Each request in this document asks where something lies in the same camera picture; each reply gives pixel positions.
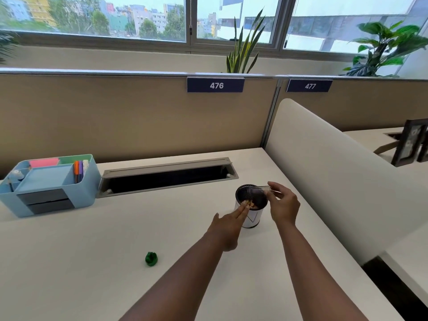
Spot person's left hand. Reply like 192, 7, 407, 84
205, 201, 251, 253

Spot person's right hand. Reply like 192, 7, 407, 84
266, 181, 301, 228

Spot white can with black inside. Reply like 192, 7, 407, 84
234, 184, 269, 229

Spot white desk divider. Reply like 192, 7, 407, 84
264, 98, 428, 266

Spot small dark blue desk label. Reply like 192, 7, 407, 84
286, 79, 333, 93

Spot wide dark blue desk label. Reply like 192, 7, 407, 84
187, 77, 245, 93

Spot narrow beige partition panel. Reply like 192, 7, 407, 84
267, 75, 428, 148

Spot snake plant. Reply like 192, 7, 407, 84
226, 8, 267, 74

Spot wide beige partition panel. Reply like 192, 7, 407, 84
0, 68, 278, 179

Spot green sticky notes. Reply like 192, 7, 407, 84
58, 155, 91, 165

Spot light blue desk organizer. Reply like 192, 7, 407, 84
0, 154, 102, 218

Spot broad leaf plant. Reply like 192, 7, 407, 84
341, 20, 428, 78

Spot pink sticky notes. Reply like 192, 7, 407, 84
28, 158, 60, 169

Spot white correction tape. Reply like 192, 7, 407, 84
7, 170, 26, 185

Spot dark spiky plant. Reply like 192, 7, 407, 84
0, 29, 20, 65

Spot grey cable tray flap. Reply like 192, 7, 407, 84
97, 157, 239, 199

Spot dark picture frame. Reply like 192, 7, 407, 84
373, 118, 428, 168

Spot grey window frame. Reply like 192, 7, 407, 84
0, 0, 428, 63

